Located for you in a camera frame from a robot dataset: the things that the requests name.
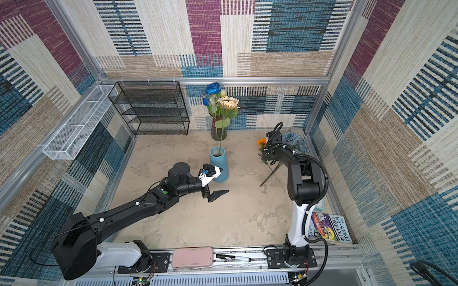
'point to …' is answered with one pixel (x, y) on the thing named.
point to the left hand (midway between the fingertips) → (224, 176)
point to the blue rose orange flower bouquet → (290, 139)
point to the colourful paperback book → (332, 228)
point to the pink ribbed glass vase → (217, 134)
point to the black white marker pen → (238, 258)
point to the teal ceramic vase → (217, 157)
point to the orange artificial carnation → (262, 142)
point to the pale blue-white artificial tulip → (212, 100)
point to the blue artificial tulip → (206, 101)
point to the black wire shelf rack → (152, 108)
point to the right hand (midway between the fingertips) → (269, 155)
